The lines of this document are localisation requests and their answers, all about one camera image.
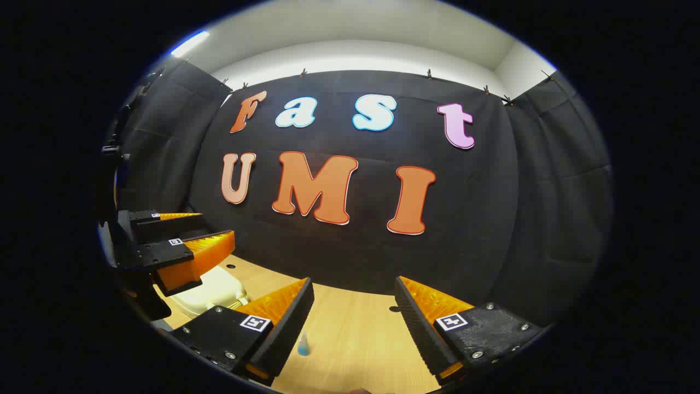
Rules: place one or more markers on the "white and blue tube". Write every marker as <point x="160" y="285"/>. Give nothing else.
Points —
<point x="303" y="346"/>

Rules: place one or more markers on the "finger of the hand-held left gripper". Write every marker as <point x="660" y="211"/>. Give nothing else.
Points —
<point x="164" y="225"/>
<point x="147" y="254"/>

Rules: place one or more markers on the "cream suitcase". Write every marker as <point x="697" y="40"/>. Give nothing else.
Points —
<point x="213" y="290"/>

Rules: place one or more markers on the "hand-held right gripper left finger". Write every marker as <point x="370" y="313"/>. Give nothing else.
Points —
<point x="290" y="328"/>

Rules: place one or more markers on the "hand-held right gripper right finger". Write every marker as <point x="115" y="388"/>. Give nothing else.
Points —
<point x="418" y="328"/>

